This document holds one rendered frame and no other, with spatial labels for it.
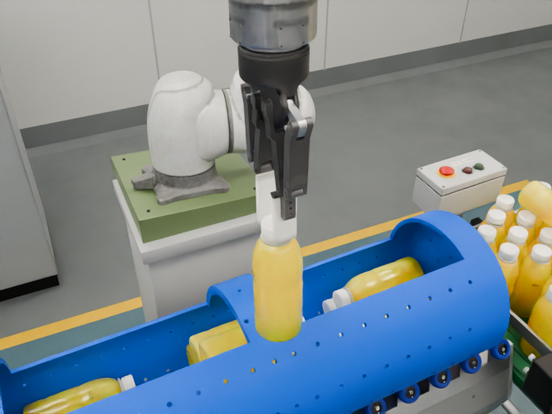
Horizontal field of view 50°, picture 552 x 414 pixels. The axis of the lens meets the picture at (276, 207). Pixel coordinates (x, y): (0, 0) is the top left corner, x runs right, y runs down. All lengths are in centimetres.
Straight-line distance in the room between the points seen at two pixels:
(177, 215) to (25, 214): 125
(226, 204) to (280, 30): 88
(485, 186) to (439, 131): 238
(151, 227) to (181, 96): 31
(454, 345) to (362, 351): 19
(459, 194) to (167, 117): 71
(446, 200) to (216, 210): 55
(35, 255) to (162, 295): 124
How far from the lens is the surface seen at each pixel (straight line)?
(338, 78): 429
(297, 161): 63
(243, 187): 148
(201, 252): 147
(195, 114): 136
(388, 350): 99
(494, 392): 136
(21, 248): 266
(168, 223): 141
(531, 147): 392
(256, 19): 59
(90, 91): 374
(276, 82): 61
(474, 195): 154
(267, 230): 72
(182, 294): 155
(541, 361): 126
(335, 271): 121
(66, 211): 328
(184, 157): 139
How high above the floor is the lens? 192
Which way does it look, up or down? 38 degrees down
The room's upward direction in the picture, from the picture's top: straight up
